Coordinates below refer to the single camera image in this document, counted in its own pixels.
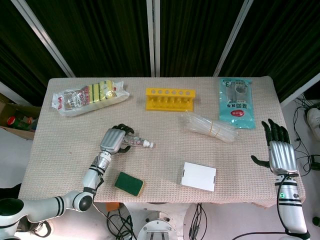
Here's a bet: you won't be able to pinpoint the white sneaker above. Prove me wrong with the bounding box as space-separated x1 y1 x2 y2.
306 107 320 141

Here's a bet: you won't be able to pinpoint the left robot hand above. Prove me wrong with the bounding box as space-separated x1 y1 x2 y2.
99 123 135 155

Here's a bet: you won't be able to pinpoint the black floor cables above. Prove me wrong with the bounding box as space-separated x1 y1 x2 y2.
291 93 320 177

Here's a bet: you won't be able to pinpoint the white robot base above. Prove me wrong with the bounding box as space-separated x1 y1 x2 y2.
119 201 201 240

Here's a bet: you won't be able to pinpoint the yellow test tube rack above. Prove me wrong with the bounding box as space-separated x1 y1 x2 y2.
144 87 197 112

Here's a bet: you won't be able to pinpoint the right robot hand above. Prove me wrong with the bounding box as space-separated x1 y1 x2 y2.
250 118 299 176

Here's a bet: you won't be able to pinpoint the white cardboard box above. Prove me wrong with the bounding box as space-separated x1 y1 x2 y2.
178 161 217 193

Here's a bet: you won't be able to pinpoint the cardboard box with cans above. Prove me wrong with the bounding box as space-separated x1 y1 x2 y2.
0 92 42 141

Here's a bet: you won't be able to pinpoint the clear plastic tube with pink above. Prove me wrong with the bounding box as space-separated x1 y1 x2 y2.
122 132 156 149

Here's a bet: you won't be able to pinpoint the bagged pack of sponges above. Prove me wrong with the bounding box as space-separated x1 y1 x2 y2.
51 79 131 118

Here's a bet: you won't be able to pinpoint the bundle of clear test tubes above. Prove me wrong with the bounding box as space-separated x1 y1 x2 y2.
178 112 240 143

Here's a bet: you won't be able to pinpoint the teal cloth package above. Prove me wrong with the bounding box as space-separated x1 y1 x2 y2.
218 78 257 130

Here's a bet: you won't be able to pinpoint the green yellow sponge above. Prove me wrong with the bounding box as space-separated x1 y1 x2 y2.
114 171 146 198

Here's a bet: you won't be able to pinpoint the beige woven tablecloth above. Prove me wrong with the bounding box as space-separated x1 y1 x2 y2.
18 75 306 208

